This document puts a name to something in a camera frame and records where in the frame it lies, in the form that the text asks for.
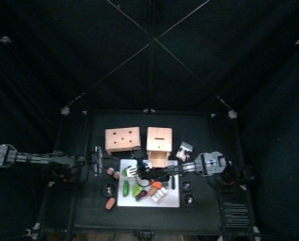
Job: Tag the light green corn husk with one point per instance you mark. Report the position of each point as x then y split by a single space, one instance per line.
136 189

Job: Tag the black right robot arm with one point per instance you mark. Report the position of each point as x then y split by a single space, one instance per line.
209 164

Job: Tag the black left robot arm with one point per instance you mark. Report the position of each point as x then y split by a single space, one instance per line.
39 158

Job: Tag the glossy green leaf vegetable toy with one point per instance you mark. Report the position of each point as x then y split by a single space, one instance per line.
125 189

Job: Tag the red striped sushi piece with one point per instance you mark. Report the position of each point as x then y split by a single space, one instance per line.
116 175

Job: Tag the crackle patterned sushi piece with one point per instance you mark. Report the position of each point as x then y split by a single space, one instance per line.
109 171

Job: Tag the purple toy eggplant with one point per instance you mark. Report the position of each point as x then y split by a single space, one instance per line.
141 195

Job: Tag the wooden box with round holes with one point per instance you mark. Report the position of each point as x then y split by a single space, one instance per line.
123 139

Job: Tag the wooden slot box red front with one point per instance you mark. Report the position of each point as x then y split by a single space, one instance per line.
159 141

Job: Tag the salmon pink oblong toy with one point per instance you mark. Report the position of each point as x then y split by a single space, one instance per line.
109 203

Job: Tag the white cutting board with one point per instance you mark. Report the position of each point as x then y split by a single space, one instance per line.
168 202

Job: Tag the dark round sushi piece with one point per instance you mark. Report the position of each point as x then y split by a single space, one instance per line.
189 199

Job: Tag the black table-level camera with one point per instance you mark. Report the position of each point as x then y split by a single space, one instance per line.
143 234

